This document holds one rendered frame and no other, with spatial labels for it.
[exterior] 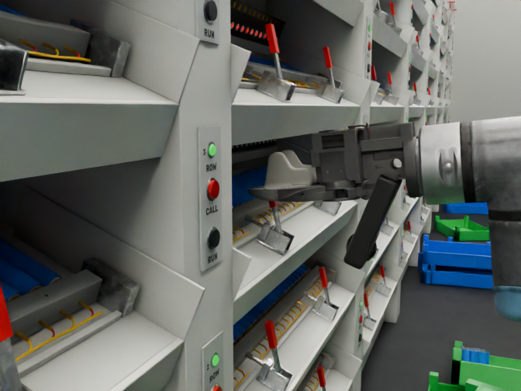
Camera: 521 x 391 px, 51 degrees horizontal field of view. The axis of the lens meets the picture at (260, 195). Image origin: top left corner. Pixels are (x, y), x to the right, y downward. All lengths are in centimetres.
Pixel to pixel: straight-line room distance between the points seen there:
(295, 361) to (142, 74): 53
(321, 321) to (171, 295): 56
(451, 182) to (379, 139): 9
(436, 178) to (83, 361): 39
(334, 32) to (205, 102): 68
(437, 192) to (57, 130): 41
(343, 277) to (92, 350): 79
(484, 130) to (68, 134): 43
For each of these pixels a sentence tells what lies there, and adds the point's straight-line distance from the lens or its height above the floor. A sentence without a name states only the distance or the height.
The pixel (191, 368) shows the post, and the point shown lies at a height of 50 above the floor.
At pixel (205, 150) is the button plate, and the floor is 68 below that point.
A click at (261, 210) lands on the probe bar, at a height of 57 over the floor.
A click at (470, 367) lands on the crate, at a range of 135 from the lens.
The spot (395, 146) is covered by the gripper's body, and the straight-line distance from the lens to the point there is 63.
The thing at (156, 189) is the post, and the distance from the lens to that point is 44.
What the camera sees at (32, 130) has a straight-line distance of 31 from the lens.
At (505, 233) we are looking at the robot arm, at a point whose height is 58.
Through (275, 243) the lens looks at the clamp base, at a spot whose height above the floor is 54.
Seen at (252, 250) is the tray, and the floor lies 54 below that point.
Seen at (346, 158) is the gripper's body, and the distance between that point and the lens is 62.
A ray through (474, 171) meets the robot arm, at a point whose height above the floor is 65.
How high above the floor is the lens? 71
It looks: 9 degrees down
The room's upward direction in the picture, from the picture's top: straight up
